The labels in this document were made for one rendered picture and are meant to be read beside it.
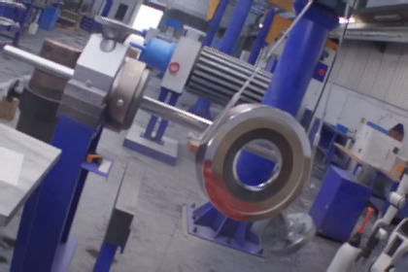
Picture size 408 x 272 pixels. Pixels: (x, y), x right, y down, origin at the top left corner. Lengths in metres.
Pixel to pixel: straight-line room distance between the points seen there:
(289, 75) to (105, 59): 2.07
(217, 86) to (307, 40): 2.13
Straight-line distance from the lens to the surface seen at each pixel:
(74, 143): 2.15
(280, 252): 1.63
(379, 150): 9.01
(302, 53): 3.99
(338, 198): 5.45
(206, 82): 5.86
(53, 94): 3.79
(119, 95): 2.25
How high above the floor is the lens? 1.47
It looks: 10 degrees down
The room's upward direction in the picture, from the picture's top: 22 degrees clockwise
